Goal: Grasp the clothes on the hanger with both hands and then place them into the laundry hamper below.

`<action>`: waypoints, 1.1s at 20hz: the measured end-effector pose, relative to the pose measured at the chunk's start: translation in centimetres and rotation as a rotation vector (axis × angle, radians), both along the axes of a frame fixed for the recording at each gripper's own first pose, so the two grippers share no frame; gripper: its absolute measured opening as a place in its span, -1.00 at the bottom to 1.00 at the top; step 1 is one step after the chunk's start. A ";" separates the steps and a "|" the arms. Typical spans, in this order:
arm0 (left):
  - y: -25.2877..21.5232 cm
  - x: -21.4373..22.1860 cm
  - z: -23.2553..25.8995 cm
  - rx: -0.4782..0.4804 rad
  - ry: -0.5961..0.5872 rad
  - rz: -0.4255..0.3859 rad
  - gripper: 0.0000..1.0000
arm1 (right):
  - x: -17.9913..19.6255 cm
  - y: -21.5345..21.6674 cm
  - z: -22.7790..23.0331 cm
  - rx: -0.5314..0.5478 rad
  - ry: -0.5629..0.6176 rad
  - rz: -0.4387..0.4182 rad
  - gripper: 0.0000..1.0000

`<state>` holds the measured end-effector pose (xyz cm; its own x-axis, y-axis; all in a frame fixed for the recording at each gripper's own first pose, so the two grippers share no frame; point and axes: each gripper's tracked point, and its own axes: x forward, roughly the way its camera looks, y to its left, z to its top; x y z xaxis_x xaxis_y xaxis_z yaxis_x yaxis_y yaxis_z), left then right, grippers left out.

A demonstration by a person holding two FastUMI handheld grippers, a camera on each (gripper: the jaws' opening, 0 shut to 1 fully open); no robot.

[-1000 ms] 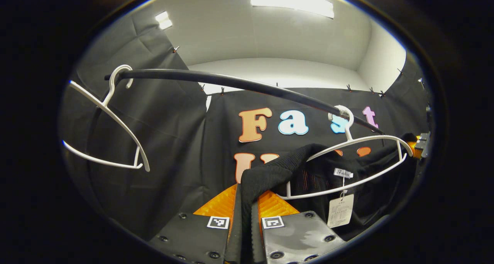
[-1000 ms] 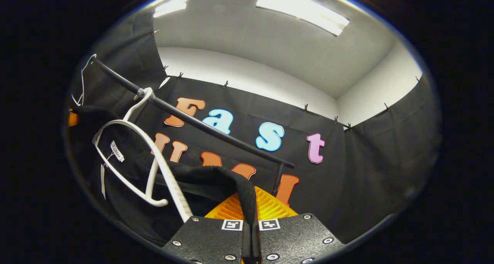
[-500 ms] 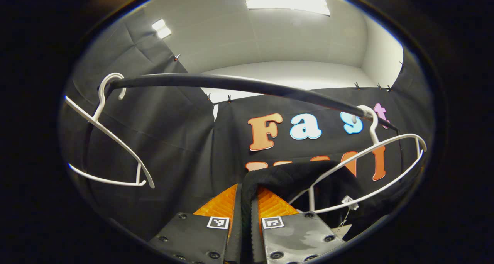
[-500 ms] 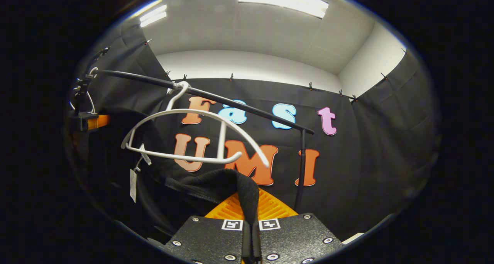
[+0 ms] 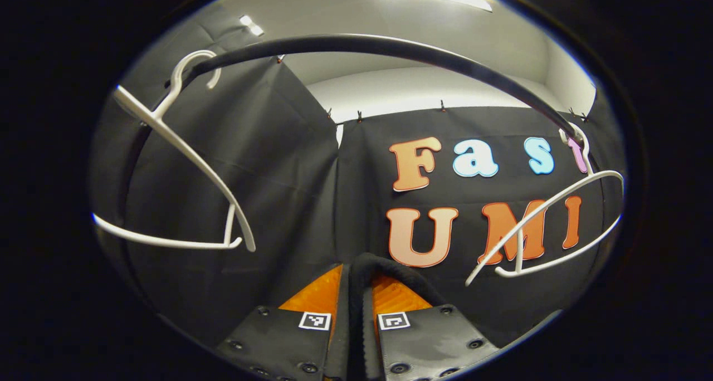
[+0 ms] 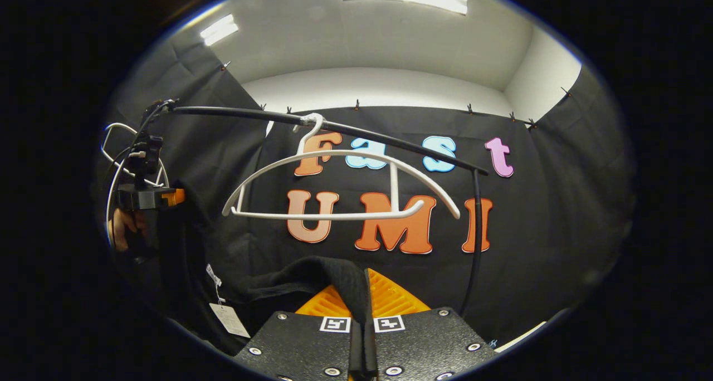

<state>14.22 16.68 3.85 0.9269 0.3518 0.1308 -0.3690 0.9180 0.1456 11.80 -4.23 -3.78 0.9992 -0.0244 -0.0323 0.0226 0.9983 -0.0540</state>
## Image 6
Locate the row of small backdrop clips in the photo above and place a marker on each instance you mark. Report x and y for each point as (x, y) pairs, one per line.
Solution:
(532, 125)

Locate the black backdrop cloth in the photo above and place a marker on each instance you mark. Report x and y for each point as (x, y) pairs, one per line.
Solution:
(557, 230)

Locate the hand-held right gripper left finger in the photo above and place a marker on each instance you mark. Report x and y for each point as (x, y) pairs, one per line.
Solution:
(301, 342)

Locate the white plastic hanger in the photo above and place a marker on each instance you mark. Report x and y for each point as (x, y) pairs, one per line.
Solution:
(334, 216)
(118, 126)

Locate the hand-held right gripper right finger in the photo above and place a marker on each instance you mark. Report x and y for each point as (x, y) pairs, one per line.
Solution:
(370, 336)

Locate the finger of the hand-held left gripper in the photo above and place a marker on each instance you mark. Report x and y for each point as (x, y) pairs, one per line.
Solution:
(175, 197)

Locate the small ceiling light panel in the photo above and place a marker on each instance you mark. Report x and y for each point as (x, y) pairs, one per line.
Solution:
(219, 30)

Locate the black knit jacket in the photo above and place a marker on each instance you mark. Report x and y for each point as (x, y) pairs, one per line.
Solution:
(312, 275)

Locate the black clothes rack rail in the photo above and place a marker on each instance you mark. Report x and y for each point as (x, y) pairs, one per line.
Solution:
(250, 113)

